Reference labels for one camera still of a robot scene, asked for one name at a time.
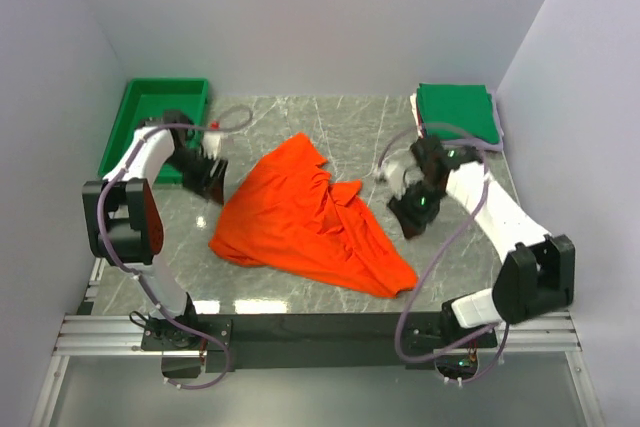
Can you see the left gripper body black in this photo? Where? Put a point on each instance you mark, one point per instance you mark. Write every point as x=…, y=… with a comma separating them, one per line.
x=195, y=166

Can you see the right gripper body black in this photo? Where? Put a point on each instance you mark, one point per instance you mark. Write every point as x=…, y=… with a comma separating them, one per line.
x=423, y=200

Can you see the orange t shirt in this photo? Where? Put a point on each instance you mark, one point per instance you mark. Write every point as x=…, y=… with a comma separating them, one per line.
x=289, y=215

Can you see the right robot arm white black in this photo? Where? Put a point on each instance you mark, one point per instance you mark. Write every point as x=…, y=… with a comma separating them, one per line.
x=537, y=273

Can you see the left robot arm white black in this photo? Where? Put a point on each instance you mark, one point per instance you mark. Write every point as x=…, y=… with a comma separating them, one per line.
x=123, y=222

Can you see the green plastic bin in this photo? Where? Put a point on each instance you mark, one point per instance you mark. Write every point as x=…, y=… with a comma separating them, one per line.
x=146, y=98

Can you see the green folded t shirt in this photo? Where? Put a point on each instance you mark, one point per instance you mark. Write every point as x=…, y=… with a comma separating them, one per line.
x=450, y=103

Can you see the white folded t shirt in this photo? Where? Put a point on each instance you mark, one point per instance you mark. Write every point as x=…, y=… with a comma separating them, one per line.
x=415, y=111

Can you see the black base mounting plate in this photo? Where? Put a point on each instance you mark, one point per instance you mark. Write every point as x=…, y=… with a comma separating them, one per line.
x=227, y=342

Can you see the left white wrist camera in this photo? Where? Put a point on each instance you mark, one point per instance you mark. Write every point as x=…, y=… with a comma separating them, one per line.
x=211, y=144

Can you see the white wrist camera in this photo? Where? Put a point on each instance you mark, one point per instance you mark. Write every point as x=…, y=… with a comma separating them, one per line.
x=211, y=144
x=396, y=175

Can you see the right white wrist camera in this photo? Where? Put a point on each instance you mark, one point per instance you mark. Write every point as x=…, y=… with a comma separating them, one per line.
x=396, y=175

